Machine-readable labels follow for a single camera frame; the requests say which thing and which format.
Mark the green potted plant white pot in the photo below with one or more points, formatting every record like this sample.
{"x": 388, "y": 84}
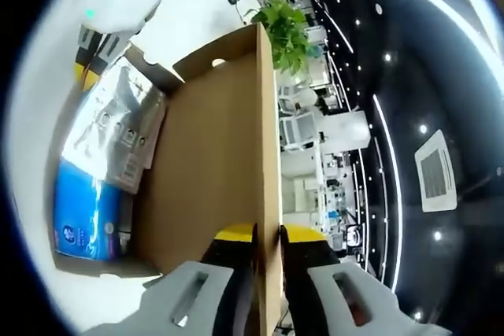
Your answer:
{"x": 287, "y": 33}

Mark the ceiling air vent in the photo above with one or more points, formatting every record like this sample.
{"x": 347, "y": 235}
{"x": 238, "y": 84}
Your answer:
{"x": 437, "y": 170}

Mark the dark blue soft tissue pack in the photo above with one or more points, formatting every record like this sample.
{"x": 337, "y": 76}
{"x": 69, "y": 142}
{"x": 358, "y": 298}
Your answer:
{"x": 78, "y": 210}

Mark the silver foil soft pouch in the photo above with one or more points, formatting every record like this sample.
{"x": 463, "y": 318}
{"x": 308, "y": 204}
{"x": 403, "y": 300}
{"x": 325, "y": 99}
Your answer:
{"x": 114, "y": 115}

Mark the brown cardboard shoe box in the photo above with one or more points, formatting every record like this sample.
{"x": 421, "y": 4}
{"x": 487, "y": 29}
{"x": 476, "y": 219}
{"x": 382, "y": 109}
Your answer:
{"x": 212, "y": 155}

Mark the white office chair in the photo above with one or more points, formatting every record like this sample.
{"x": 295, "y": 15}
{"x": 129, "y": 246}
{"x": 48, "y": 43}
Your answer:
{"x": 299, "y": 127}

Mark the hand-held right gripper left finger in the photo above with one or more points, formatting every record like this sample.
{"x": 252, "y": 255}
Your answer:
{"x": 220, "y": 292}

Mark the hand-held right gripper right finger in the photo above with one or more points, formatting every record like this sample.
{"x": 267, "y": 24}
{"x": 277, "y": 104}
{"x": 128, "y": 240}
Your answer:
{"x": 315, "y": 292}

